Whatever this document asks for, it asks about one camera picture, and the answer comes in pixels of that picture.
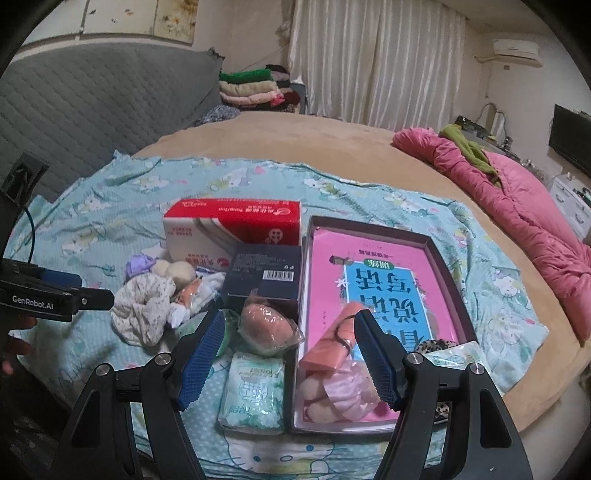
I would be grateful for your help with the stack of folded blankets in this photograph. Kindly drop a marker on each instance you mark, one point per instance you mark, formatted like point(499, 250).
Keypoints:
point(249, 92)

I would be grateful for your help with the dark navy box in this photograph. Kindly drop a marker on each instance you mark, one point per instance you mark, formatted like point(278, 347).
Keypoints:
point(263, 267)

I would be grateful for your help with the green cloth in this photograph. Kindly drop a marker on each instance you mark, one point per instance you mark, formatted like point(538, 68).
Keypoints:
point(466, 143)

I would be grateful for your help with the arched table mirror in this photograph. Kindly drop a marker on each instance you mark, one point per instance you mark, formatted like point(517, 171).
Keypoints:
point(491, 122)

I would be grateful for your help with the coral pink hair band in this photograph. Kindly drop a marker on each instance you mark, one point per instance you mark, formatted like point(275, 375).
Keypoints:
point(323, 350)

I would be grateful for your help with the pink book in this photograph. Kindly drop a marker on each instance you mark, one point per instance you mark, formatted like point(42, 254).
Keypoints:
point(323, 277)

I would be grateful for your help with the shallow brown cardboard box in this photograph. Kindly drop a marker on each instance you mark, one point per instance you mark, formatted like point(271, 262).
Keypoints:
point(296, 387)

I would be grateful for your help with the floral wall poster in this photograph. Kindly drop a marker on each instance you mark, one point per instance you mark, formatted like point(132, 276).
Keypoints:
point(138, 18)

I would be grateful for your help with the white plastic packet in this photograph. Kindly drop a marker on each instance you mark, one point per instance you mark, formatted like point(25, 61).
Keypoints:
point(207, 286)

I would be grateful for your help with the plush bear with purple ribbon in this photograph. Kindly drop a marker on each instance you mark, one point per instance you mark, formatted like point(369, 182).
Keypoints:
point(180, 272)

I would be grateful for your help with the red and white tissue box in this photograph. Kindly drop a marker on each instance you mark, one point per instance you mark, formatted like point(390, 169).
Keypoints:
point(231, 217)

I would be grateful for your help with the leopard print scrunchie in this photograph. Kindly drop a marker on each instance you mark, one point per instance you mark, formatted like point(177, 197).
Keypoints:
point(429, 346)

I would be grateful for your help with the white floral scrunchie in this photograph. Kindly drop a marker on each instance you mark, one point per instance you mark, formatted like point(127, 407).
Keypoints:
point(143, 314)

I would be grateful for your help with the dark floral cloth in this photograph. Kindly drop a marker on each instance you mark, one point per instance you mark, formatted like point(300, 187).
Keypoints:
point(217, 114)

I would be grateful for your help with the white drawer cabinet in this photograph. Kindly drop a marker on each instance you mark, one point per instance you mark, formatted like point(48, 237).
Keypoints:
point(570, 203)

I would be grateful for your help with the grey quilted cover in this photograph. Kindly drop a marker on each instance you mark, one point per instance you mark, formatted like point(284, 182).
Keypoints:
point(92, 101)

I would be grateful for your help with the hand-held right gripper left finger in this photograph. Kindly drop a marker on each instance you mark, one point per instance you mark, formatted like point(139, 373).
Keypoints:
point(203, 364)

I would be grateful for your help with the pink quilt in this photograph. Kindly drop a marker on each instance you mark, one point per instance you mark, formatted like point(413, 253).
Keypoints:
point(531, 207)

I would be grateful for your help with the white air conditioner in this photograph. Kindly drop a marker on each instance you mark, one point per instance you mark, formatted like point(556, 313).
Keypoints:
point(515, 48)

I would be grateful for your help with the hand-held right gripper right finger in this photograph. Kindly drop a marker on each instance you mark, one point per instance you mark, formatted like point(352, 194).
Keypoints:
point(376, 360)

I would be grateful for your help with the wrapped peach sponge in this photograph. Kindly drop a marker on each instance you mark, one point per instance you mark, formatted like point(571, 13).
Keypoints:
point(268, 323)

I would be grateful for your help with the cartoon cat printed blanket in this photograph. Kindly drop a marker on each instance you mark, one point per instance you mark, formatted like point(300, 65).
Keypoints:
point(92, 221)

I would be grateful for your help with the black television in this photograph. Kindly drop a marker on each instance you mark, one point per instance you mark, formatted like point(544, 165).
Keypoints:
point(572, 138)

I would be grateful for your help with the tan bed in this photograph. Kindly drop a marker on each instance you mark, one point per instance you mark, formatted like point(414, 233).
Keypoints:
point(323, 138)

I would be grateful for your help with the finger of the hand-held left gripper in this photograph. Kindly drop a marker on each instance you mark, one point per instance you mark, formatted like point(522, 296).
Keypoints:
point(60, 278)
point(94, 300)

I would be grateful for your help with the plush bear with pink ribbon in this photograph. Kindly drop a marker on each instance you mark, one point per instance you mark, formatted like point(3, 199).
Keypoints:
point(341, 392)

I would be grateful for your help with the white curtain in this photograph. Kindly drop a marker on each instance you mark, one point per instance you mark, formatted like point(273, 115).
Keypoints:
point(369, 60)

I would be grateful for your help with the person's left hand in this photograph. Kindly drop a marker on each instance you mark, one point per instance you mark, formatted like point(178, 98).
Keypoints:
point(18, 346)

